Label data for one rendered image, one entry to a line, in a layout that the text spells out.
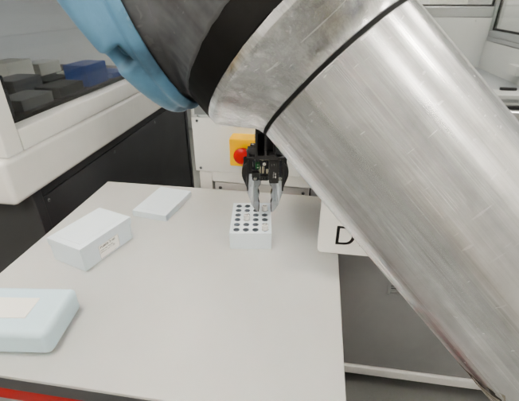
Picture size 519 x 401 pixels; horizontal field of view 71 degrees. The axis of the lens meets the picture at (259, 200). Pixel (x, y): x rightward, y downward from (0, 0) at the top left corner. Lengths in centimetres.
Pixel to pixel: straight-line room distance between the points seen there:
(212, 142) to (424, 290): 83
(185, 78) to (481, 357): 17
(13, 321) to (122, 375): 18
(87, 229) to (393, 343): 100
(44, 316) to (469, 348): 55
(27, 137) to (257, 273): 60
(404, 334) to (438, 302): 115
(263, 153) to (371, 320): 75
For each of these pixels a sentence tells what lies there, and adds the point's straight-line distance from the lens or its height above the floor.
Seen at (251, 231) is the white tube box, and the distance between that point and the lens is 73.
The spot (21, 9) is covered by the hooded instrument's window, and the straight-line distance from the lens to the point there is 105.
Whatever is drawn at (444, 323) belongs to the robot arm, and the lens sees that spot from 18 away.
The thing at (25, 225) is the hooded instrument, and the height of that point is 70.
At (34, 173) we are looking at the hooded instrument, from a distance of 100.
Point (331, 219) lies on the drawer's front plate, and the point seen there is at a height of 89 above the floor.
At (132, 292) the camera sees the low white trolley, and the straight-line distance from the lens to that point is 69.
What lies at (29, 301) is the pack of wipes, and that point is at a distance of 67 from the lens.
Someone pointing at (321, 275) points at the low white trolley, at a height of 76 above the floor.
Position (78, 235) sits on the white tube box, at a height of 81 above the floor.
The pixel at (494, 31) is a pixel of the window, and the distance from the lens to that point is 95.
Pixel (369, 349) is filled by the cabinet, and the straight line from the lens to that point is 137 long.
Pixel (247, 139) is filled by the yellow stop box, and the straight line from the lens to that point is 88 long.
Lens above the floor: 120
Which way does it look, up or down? 29 degrees down
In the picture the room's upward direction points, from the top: straight up
